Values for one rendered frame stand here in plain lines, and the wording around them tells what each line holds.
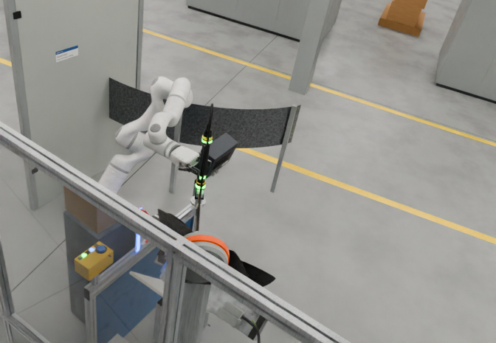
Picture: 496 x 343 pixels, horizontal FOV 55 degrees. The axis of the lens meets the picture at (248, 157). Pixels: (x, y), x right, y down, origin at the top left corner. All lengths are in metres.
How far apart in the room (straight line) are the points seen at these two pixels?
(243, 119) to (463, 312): 2.35
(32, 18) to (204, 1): 5.30
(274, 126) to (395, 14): 6.05
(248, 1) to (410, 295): 5.53
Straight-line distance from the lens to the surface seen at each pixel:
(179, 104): 2.32
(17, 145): 1.53
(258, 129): 4.13
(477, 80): 7.96
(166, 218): 2.20
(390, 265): 4.40
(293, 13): 8.02
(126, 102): 4.20
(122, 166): 2.74
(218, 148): 2.95
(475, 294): 4.59
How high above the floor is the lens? 2.93
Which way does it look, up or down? 35 degrees down
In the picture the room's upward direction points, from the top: 12 degrees clockwise
